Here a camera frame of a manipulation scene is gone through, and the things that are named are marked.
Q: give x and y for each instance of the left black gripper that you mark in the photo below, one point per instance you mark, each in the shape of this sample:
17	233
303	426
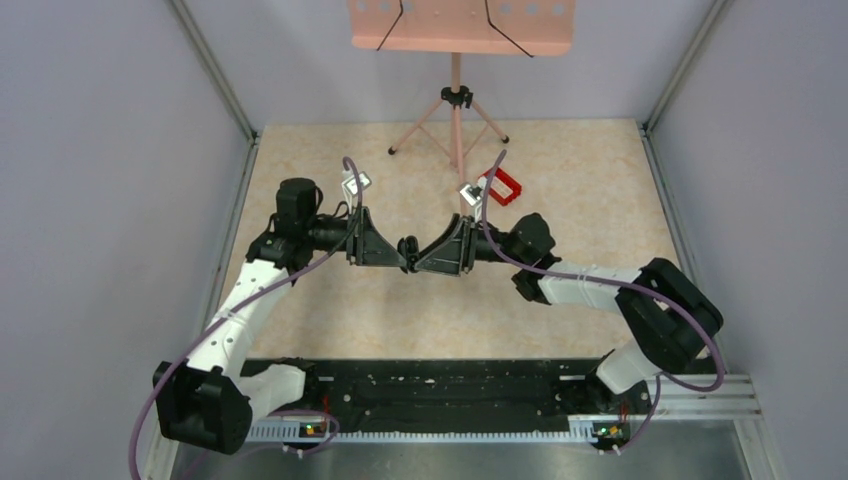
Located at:
364	244

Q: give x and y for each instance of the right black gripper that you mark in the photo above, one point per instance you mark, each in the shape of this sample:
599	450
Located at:
454	251

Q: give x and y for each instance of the black oval case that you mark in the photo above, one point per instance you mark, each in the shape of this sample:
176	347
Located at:
408	248

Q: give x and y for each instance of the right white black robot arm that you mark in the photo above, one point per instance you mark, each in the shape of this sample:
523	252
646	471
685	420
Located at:
671	321

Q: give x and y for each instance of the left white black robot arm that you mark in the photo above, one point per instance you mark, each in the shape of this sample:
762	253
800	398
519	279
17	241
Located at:
204	399

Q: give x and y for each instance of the red plastic tray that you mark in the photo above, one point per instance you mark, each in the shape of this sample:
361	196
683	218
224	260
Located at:
504	188

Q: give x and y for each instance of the pink music stand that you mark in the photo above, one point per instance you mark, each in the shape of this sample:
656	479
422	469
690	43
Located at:
459	28

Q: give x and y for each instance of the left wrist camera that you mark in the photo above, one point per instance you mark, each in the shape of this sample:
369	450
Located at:
353	185

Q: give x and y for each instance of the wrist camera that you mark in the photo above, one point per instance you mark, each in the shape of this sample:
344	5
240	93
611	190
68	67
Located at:
472	194
353	185

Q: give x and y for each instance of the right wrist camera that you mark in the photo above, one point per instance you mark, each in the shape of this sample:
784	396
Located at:
472	194

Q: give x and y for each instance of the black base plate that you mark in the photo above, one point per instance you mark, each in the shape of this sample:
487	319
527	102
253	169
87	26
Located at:
458	396

